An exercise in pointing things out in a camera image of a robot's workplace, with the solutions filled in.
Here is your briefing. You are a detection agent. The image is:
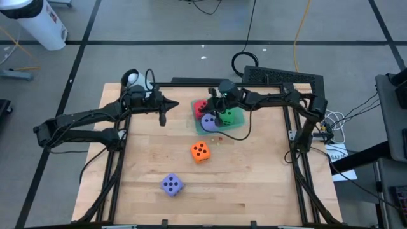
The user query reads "white paper label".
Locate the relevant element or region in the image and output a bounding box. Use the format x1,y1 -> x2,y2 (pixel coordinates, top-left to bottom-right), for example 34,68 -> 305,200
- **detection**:
324,142 -> 359,182

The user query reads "orange foam die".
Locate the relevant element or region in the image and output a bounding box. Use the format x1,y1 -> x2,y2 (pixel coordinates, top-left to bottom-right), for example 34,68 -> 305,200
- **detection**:
190,141 -> 212,164

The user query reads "purple foam die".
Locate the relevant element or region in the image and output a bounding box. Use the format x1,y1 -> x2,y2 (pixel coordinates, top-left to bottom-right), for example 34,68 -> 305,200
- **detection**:
200,113 -> 220,132
160,173 -> 184,198

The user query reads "green foam die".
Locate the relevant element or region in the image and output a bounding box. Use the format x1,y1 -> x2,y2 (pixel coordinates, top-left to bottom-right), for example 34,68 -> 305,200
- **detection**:
219,108 -> 237,127

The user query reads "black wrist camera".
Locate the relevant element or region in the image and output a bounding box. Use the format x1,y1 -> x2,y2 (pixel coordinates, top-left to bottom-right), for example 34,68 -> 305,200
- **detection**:
218,80 -> 238,100
128,85 -> 149,108

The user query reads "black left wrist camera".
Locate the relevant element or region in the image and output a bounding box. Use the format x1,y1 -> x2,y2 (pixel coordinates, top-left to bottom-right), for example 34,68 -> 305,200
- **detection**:
128,85 -> 149,108

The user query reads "grey desk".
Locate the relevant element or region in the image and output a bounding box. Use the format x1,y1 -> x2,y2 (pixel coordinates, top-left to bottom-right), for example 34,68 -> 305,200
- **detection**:
375,73 -> 407,163
376,157 -> 407,229

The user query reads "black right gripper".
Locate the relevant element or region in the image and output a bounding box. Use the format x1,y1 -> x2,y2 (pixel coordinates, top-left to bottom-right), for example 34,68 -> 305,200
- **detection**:
203,88 -> 225,127

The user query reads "black desk beam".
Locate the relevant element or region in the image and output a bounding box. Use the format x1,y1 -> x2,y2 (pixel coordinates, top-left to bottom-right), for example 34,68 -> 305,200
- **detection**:
330,141 -> 392,175

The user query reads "yellow cable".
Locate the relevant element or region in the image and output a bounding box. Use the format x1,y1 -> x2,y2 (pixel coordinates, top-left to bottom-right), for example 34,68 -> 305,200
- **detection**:
292,0 -> 312,73

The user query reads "white cylindrical air purifier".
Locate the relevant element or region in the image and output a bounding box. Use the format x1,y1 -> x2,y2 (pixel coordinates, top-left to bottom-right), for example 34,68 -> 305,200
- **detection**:
0,0 -> 69,52

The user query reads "black desk device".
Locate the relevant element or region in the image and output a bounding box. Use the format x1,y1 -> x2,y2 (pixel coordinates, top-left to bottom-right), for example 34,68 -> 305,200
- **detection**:
386,67 -> 407,109

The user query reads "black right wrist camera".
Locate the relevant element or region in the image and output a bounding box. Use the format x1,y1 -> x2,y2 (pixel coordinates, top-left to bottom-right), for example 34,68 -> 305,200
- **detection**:
218,80 -> 238,100

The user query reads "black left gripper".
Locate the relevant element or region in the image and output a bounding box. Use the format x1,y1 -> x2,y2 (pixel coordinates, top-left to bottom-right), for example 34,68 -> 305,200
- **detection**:
146,90 -> 180,127

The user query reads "black keyboard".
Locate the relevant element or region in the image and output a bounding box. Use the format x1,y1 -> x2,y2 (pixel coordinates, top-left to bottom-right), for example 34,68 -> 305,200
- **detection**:
390,186 -> 407,220

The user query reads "black chair base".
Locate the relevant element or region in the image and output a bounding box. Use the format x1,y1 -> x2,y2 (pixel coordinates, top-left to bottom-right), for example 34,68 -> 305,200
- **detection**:
0,99 -> 13,115

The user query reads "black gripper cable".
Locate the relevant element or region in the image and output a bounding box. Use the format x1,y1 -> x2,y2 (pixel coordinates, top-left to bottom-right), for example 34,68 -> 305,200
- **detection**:
198,108 -> 252,141

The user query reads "black floor cable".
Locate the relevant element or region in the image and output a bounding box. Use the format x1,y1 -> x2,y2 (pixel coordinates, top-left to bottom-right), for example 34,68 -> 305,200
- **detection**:
190,0 -> 223,16

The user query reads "white cylinder device on stand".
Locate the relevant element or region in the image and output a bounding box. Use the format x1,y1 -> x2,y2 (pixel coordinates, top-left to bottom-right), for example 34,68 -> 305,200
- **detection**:
121,68 -> 153,96

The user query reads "red foam die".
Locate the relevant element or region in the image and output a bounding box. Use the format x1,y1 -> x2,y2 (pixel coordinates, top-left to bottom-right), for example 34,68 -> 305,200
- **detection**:
193,99 -> 209,120

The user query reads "black coiled cable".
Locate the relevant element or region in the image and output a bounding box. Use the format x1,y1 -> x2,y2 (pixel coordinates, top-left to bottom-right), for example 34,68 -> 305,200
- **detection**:
231,0 -> 259,78

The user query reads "grey metal base bar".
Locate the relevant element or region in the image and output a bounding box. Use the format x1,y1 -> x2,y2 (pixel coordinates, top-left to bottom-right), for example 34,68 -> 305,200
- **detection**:
0,69 -> 34,81

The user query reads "black flat bar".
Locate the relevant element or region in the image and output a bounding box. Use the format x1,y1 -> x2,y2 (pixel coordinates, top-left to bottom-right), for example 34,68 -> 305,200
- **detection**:
170,77 -> 230,85

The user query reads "teal translucent plastic bin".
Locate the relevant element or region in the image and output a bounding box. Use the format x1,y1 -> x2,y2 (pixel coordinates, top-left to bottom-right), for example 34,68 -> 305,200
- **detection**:
190,97 -> 246,135

